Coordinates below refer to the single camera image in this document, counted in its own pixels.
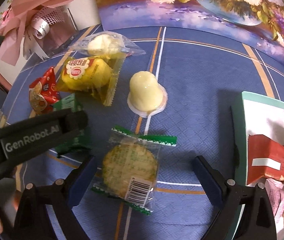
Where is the white tray with green rim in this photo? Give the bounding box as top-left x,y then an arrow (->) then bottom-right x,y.
230,91 -> 284,240

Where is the dark red snack packet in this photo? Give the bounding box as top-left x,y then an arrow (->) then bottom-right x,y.
247,134 -> 284,185

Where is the clear rice cracker packet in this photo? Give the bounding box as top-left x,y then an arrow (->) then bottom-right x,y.
92,125 -> 177,215

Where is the pink snack packet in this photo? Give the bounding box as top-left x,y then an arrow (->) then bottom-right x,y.
264,177 -> 284,230

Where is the yellow cake packet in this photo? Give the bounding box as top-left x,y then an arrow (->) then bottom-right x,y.
56,54 -> 126,107

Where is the clear white bun packet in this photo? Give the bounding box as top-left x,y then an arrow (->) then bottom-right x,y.
68,31 -> 146,58

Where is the pink paper flower bouquet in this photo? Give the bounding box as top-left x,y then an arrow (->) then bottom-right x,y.
0,0 -> 80,65

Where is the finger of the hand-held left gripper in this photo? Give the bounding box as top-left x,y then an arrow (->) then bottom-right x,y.
57,109 -> 89,143

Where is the pale yellow jelly cup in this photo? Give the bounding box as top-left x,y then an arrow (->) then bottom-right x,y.
127,71 -> 168,117

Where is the red peanut print snack packet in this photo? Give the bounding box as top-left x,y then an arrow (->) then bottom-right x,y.
29,66 -> 60,115

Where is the blue plaid tablecloth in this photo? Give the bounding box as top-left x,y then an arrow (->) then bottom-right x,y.
0,25 -> 284,240

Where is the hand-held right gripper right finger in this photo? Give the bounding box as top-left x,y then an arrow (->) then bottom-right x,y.
192,155 -> 277,240

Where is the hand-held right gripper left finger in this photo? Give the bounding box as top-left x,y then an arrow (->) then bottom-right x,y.
13,155 -> 97,240

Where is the flower vase painting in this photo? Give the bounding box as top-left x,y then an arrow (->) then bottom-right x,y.
92,0 -> 284,68

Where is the green snack packet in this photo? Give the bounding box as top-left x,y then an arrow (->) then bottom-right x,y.
48,94 -> 92,158

